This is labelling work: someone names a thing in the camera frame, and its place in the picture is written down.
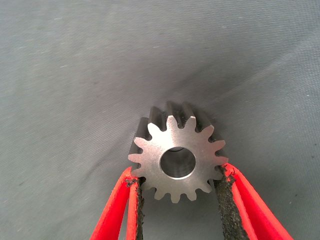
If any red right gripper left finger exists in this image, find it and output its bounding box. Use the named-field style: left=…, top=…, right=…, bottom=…
left=89, top=166, right=147, bottom=240

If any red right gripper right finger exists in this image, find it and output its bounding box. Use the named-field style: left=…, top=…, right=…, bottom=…
left=213, top=162, right=295, bottom=240

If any small steel spur gear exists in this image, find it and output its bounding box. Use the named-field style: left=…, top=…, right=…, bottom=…
left=127, top=100, right=230, bottom=205

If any dark grey table cloth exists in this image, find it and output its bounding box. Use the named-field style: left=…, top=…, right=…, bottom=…
left=0, top=0, right=320, bottom=240

